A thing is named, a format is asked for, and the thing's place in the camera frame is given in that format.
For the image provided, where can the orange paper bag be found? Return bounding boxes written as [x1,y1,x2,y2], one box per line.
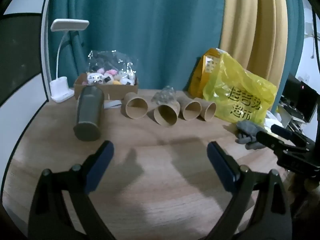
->
[187,48,226,99]

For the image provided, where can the dark green tumbler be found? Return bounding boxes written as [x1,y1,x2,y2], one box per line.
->
[73,85,105,142]

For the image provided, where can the brown paper cup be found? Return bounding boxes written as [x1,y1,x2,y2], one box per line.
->
[153,99,181,128]
[197,100,217,122]
[120,92,149,119]
[177,96,202,121]

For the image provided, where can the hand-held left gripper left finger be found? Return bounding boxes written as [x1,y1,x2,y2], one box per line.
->
[27,140,115,240]

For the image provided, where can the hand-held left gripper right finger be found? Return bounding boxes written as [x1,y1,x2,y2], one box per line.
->
[206,141,293,240]

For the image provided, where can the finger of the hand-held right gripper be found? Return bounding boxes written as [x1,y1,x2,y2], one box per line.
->
[271,124,308,147]
[255,130,301,153]

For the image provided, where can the grey glove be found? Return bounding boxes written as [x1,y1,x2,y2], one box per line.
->
[235,120,267,151]

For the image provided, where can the black monitor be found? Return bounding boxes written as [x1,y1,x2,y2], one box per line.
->
[282,73,320,123]

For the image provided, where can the white papers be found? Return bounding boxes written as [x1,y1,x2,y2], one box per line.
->
[264,109,291,131]

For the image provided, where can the yellow plastic bag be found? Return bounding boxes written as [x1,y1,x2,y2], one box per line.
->
[202,52,278,126]

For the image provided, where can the cardboard box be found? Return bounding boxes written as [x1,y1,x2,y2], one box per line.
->
[73,73,139,101]

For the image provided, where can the crumpled clear plastic wrap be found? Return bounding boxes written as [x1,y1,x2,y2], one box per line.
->
[150,85,178,105]

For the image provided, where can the white desk lamp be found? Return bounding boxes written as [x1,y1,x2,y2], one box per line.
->
[49,19,90,103]

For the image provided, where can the clear bag of plush toys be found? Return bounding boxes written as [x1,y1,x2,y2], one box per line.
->
[86,50,139,86]

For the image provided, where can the yellow curtain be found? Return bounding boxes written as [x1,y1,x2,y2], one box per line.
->
[218,0,291,88]

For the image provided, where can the teal curtain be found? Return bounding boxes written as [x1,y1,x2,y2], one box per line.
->
[274,0,306,112]
[47,0,227,97]

